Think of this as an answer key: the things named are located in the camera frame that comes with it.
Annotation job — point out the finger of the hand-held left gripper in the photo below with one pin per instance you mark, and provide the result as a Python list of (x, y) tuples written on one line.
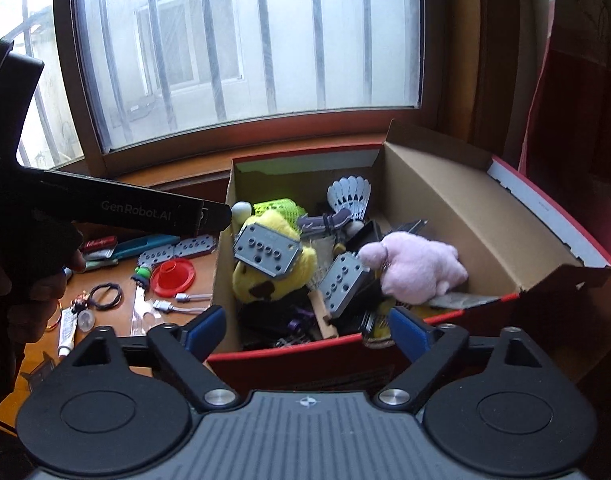
[(216, 216)]

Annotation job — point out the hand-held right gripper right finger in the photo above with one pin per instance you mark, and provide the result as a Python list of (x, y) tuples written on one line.
[(410, 332)]

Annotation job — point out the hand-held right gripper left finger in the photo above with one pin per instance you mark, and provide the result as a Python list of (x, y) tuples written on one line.
[(205, 330)]

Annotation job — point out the grey studded block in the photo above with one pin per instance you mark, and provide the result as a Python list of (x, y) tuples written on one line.
[(265, 250), (340, 282)]

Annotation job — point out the yellow shuttlecock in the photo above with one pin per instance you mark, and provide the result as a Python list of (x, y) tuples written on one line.
[(280, 207)]

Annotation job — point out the white shuttlecock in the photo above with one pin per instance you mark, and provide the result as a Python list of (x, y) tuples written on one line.
[(349, 195)]

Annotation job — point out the red cardboard box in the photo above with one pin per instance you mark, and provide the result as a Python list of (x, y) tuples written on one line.
[(485, 220)]

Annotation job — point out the wooden desktop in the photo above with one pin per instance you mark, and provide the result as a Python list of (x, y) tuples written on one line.
[(110, 322)]

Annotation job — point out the person's left hand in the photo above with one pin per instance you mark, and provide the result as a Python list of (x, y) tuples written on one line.
[(40, 292)]

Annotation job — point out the grey studded plate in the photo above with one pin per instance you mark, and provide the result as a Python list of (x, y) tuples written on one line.
[(158, 256), (195, 245)]

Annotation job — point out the teal plastic cutter case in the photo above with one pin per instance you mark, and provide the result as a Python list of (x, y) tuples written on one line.
[(133, 250)]

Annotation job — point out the red plastic cone disc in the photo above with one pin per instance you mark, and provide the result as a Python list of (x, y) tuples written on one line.
[(178, 285)]

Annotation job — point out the transparent plastic ruler packet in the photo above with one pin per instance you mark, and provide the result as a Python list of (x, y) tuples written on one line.
[(145, 317)]

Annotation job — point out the pink plush toy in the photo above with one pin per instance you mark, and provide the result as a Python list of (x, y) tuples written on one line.
[(415, 270)]

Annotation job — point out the yellow plush toy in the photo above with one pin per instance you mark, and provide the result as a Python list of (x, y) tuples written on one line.
[(258, 282)]

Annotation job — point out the green toy figure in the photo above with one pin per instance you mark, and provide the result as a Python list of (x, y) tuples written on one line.
[(143, 272)]

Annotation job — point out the black hair band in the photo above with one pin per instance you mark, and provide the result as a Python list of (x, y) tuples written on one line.
[(105, 285)]

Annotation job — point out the purple plastic piece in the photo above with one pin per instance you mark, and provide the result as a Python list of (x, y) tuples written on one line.
[(298, 320)]

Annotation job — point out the translucent heart-shaped piece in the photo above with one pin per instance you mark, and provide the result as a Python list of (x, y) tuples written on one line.
[(86, 320)]

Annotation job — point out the gold bangle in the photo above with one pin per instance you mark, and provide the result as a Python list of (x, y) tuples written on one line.
[(61, 312)]

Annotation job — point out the window with metal bars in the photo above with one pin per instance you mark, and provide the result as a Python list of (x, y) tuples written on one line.
[(80, 85)]

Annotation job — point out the white ointment tube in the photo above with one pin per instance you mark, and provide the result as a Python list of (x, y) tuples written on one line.
[(68, 332)]

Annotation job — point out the clear plastic piece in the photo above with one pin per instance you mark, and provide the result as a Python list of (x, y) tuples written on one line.
[(38, 372)]

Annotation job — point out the red brown curtain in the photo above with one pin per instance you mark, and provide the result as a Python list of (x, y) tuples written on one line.
[(575, 110)]

